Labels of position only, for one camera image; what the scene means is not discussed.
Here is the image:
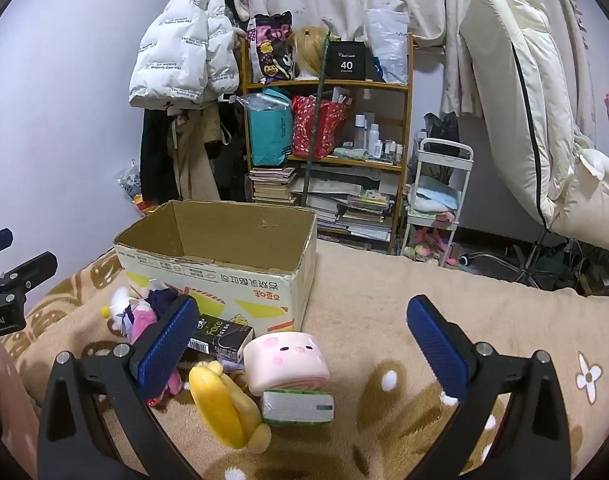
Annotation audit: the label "clear plastic bag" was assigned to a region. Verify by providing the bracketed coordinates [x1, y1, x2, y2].
[237, 92, 290, 113]

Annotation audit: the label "wooden shelf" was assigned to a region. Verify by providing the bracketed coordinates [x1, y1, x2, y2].
[239, 35, 415, 256]

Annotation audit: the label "cream padded chair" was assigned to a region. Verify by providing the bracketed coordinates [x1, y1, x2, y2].
[458, 0, 609, 291]

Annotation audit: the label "printed cardboard box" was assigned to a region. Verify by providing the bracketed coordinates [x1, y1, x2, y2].
[113, 200, 318, 333]

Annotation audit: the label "purple haired plush doll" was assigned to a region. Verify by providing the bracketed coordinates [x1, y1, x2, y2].
[120, 286, 191, 407]

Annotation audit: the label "patterned tote bag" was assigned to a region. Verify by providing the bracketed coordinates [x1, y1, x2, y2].
[247, 11, 296, 85]

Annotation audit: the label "brown printed blanket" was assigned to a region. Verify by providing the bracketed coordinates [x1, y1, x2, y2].
[4, 242, 609, 480]

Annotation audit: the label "pink toys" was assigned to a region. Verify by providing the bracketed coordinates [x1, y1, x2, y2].
[407, 227, 457, 266]

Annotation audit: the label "black plastic bag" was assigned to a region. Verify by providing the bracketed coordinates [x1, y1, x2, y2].
[423, 111, 460, 186]

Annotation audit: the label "white puffer jacket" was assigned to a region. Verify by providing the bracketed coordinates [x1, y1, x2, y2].
[128, 0, 241, 110]

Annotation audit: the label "yellow plush toy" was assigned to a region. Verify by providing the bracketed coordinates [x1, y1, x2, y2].
[188, 360, 272, 455]

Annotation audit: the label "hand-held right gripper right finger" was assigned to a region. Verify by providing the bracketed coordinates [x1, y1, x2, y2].
[407, 295, 572, 480]

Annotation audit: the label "red patterned bag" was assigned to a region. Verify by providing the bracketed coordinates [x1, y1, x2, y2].
[290, 92, 352, 159]

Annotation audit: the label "black box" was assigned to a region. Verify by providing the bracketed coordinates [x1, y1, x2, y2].
[327, 41, 367, 81]

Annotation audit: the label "pink pig plush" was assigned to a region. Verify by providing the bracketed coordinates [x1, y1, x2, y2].
[243, 331, 331, 397]

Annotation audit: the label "white plastic bag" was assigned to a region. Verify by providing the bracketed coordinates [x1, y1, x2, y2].
[367, 8, 410, 85]

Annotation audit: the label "dark hanging clothes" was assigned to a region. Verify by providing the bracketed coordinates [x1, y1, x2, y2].
[204, 105, 248, 203]

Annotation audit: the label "tangle of cables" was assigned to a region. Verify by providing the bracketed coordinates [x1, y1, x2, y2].
[559, 240, 609, 301]

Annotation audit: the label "pile of books and papers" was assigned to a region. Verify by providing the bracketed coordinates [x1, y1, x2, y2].
[289, 167, 397, 243]

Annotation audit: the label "green pole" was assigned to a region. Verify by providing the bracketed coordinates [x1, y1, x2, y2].
[301, 19, 335, 208]

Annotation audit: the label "beige coat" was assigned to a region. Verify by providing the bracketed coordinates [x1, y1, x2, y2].
[167, 105, 222, 201]

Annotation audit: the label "stack of books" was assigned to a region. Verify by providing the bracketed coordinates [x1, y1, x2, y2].
[248, 166, 299, 206]

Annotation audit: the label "green white tissue pack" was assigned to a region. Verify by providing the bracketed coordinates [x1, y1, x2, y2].
[261, 387, 334, 428]

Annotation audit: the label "group of cosmetic bottles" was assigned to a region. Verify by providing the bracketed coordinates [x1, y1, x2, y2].
[354, 112, 405, 163]

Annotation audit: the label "light blue cloth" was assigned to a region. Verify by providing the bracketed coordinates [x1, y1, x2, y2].
[415, 187, 457, 213]

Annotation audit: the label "black coat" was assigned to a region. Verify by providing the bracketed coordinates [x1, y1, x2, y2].
[140, 107, 180, 201]

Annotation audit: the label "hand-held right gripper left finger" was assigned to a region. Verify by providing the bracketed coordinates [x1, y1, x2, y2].
[37, 295, 202, 480]

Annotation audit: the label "teal shopping bag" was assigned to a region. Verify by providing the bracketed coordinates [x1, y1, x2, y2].
[245, 88, 294, 167]

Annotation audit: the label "pale purple pack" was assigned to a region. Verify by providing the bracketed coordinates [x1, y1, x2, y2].
[218, 347, 245, 372]

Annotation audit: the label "white trolley cart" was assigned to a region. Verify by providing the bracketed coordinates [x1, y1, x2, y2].
[400, 137, 475, 267]

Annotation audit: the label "clear bag of toys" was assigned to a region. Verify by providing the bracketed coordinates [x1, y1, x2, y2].
[115, 160, 160, 216]

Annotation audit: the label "blonde wig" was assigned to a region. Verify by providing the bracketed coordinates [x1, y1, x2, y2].
[286, 26, 342, 80]

